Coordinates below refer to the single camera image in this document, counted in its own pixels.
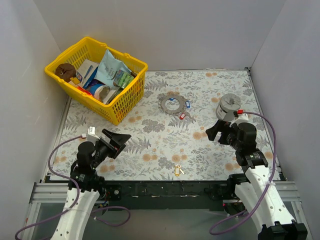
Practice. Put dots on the light blue chips bag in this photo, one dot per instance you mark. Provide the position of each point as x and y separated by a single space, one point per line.
108 68

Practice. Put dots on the yellow key tag with key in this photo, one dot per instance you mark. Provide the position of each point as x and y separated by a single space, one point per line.
178 170

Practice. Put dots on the floral patterned table mat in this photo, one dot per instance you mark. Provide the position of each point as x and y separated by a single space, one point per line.
160 141

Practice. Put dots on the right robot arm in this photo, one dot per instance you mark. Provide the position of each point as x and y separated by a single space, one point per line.
265 190

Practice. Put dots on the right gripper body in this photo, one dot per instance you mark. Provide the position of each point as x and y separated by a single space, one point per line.
222 133

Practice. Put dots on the yellow plastic shopping basket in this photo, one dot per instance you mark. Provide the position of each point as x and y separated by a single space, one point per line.
94 50

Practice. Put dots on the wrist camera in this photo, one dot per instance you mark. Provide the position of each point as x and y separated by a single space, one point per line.
236 117
91 135

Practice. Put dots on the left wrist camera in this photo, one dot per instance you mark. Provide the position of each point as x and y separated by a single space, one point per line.
91 135

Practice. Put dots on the white blue box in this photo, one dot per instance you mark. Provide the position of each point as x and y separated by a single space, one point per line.
86 73

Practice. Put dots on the red key tag with key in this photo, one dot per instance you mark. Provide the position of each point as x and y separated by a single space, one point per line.
182 116

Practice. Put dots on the grey brown pouch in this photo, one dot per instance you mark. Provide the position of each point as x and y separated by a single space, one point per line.
105 94

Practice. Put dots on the green snack packet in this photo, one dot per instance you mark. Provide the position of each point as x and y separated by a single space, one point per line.
122 79

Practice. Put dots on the aluminium frame rail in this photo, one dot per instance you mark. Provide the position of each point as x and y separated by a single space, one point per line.
55 192

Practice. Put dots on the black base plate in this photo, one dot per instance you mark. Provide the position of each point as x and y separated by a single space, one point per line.
181 195

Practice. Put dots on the grey wrapped can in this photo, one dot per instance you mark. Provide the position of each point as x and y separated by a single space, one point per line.
228 104

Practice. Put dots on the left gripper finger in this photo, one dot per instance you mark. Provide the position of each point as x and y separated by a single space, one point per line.
110 137
120 140

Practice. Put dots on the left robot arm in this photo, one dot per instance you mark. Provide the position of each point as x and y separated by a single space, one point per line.
85 186

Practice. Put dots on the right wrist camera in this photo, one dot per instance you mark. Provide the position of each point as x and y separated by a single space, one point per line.
236 117

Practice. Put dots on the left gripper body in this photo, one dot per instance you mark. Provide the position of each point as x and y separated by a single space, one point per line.
110 145

